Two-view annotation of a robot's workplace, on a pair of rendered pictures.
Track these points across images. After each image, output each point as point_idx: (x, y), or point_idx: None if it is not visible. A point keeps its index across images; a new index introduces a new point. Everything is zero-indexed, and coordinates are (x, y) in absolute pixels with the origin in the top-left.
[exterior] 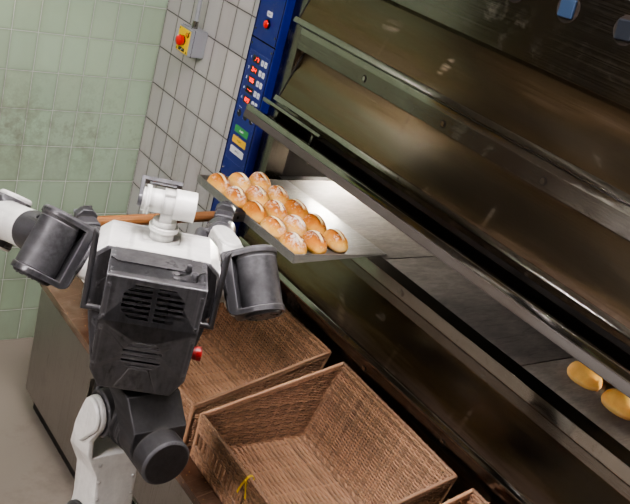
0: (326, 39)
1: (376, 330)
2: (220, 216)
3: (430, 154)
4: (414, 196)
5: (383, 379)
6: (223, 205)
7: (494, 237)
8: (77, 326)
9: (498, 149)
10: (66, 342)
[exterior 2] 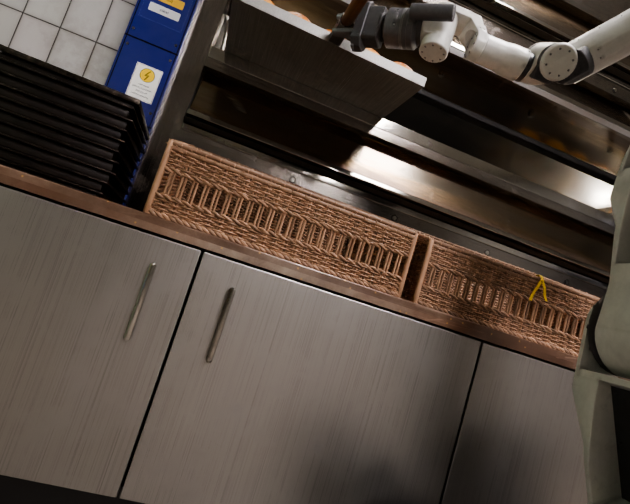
0: None
1: (405, 180)
2: (386, 11)
3: None
4: None
5: (418, 221)
6: (373, 4)
7: None
8: (57, 183)
9: (503, 30)
10: None
